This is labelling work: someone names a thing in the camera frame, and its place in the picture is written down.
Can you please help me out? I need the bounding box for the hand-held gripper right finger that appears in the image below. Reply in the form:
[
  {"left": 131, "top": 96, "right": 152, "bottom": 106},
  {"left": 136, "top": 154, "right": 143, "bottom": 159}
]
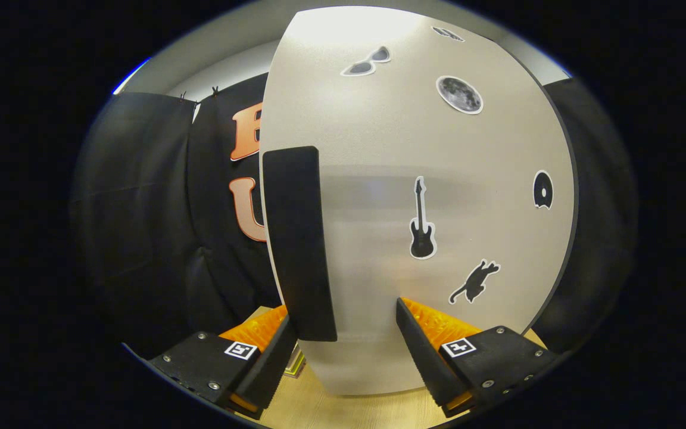
[{"left": 396, "top": 297, "right": 561, "bottom": 418}]

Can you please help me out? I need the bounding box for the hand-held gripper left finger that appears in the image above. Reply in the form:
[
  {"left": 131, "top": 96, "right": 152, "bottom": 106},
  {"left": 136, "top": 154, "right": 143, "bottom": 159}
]
[{"left": 148, "top": 305, "right": 299, "bottom": 418}]

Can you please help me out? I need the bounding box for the yellow edged book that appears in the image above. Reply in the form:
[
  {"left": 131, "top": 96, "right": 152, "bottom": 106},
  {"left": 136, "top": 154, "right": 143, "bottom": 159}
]
[{"left": 283, "top": 346, "right": 306, "bottom": 379}]

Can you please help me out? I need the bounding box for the black backdrop cloth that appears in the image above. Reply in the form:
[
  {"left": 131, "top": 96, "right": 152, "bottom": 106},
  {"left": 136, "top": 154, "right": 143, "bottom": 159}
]
[{"left": 69, "top": 71, "right": 638, "bottom": 358}]

